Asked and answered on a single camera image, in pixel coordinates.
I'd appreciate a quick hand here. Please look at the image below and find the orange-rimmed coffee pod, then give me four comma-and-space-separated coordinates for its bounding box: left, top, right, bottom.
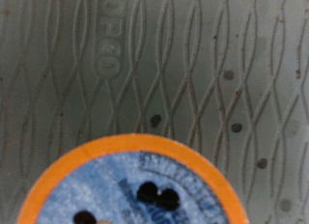
15, 133, 250, 224

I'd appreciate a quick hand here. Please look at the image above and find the white two-tier turntable shelf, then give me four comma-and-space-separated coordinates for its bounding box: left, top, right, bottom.
0, 0, 309, 224

